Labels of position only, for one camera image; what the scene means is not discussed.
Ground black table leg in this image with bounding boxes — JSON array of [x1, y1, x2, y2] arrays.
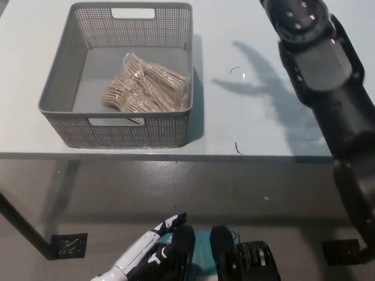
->
[[0, 193, 56, 261]]

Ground bag of wooden forks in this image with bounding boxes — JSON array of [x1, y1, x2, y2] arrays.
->
[[101, 52, 191, 125]]

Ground black floor tape patch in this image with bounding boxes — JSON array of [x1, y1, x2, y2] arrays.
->
[[321, 239, 363, 266], [50, 233, 88, 261]]

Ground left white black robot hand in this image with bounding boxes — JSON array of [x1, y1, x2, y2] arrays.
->
[[115, 213, 188, 275]]

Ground grey perforated plastic basket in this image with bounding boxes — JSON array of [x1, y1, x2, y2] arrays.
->
[[37, 2, 194, 149]]

